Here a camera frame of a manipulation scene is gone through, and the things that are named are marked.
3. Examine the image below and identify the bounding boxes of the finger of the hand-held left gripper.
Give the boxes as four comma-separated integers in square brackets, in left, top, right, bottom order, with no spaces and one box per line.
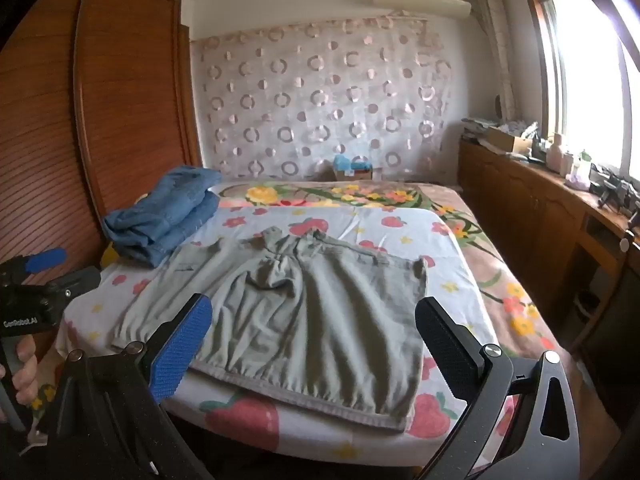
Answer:
[0,247,68,286]
[44,266,102,306]

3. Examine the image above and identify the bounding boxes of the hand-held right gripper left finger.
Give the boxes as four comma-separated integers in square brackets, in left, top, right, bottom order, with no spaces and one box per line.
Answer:
[37,292,216,480]

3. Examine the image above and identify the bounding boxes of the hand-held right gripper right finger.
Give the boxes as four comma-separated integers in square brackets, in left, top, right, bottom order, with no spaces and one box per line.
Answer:
[415,296,581,480]

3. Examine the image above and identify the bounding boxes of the grey-green pants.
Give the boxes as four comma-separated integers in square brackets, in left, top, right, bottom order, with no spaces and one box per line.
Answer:
[111,226,428,433]

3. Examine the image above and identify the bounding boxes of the person's left hand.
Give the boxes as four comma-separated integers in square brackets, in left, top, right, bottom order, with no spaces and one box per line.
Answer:
[14,334,40,411]

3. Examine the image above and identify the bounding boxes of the floral bed cover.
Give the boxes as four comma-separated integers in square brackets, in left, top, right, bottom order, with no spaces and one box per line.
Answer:
[207,180,558,376]

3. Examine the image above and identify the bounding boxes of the folded blue jeans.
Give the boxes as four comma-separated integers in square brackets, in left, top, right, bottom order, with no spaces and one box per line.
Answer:
[103,165,223,267]

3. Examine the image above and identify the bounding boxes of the white strawberry print sheet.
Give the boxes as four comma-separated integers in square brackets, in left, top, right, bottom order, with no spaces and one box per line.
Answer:
[55,205,501,463]

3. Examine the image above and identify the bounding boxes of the long wooden cabinet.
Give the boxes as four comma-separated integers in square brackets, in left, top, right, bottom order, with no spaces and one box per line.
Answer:
[457,137,640,361]

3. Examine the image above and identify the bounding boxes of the wooden wardrobe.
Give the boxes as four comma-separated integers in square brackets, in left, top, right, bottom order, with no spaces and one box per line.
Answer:
[0,0,203,273]

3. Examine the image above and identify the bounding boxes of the tissue box with blue bag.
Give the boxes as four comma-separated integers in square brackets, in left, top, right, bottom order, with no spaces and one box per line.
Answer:
[333,155,372,171]

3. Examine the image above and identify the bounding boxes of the open cardboard box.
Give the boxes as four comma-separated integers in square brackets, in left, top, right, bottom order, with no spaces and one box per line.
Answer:
[485,126,533,154]

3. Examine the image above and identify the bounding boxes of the green capped bottle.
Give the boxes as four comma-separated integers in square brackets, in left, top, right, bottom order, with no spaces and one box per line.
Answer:
[569,150,594,184]

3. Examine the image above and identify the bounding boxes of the stack of papers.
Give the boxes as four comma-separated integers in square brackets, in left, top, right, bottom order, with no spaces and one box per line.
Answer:
[460,116,506,142]

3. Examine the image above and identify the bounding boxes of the black tools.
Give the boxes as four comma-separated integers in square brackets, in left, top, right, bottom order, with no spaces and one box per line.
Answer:
[590,165,640,213]

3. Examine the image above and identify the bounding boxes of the wooden framed window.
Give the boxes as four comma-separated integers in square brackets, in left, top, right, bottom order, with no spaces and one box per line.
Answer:
[520,0,640,186]

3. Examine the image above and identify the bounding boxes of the pale floral curtain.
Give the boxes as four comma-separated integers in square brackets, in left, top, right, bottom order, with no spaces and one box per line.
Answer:
[472,0,526,121]

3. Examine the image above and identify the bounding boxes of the circle patterned wall curtain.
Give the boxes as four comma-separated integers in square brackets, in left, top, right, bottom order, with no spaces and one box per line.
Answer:
[191,17,453,183]

